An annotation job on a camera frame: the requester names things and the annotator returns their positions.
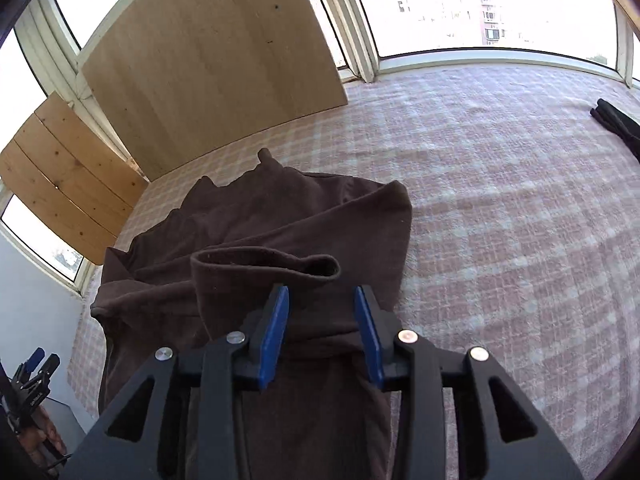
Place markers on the apartment buildings outside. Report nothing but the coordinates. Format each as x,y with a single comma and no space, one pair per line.
450,10

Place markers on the light oak wood board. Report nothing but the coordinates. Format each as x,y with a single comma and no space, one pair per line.
210,70

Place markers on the pine plank board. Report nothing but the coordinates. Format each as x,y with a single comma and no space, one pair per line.
70,175

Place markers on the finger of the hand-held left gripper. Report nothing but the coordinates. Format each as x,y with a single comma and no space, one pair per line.
49,364
34,358

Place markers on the brown fleece sweater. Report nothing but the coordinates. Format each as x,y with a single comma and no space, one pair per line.
300,220

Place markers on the white window frame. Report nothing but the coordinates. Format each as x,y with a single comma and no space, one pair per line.
362,45

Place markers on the pink plaid blanket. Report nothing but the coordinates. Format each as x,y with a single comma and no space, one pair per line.
500,210

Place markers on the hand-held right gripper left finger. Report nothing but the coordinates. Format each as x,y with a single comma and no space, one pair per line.
272,340

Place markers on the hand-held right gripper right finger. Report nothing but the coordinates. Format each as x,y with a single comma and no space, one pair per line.
370,340

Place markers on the black folded garment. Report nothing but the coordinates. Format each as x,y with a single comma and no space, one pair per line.
620,122

